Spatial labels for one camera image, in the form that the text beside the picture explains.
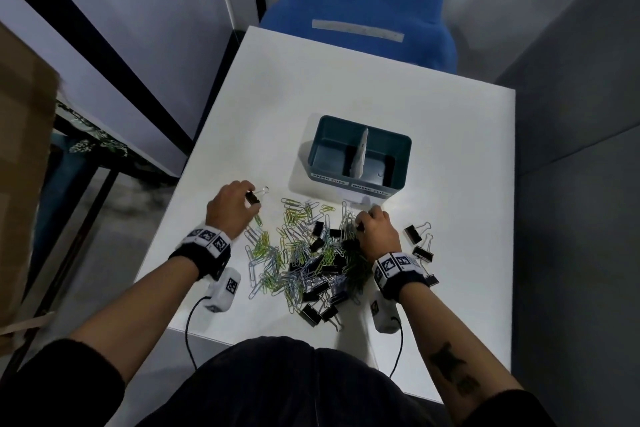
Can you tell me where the person's left hand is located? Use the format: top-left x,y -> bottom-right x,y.
205,180 -> 261,242

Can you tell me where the person's right hand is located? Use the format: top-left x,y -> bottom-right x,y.
352,207 -> 403,261

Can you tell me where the person's left forearm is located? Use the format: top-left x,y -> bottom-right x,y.
69,256 -> 202,385

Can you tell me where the person's right forearm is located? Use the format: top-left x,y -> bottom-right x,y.
397,283 -> 527,406

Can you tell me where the right wristband with markers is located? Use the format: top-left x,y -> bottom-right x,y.
372,251 -> 432,302

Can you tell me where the wristband with markers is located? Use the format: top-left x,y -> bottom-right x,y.
372,251 -> 432,302
168,225 -> 233,282

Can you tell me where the teal plastic organizer box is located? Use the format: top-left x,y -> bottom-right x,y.
304,115 -> 413,201

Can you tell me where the white divider card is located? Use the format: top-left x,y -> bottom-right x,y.
349,127 -> 370,178

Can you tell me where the left wristband with markers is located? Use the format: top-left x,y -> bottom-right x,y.
168,225 -> 233,282

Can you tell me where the pile of coloured paper clips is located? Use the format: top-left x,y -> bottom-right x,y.
244,197 -> 373,315

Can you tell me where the pile of black binder clips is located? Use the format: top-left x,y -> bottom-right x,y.
299,221 -> 441,328

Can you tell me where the person's black clothing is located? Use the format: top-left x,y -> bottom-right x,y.
0,336 -> 558,427

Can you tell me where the grey tape strip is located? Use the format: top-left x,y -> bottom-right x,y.
311,19 -> 405,43

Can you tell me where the brown cardboard box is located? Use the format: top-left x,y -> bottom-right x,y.
0,21 -> 62,355

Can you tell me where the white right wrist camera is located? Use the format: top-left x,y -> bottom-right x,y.
368,291 -> 402,334

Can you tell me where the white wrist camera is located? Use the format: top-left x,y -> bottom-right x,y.
203,267 -> 244,314
368,291 -> 402,334

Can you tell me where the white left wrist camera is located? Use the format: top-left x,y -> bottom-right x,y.
203,267 -> 244,314

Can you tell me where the black right camera cable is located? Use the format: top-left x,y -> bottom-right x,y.
386,317 -> 404,380

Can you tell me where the black camera cable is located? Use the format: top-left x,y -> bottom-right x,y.
184,295 -> 213,371
386,317 -> 404,380

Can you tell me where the black left camera cable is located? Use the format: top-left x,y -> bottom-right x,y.
184,295 -> 213,371

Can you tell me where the black metal frame table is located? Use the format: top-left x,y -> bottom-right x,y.
0,97 -> 182,382

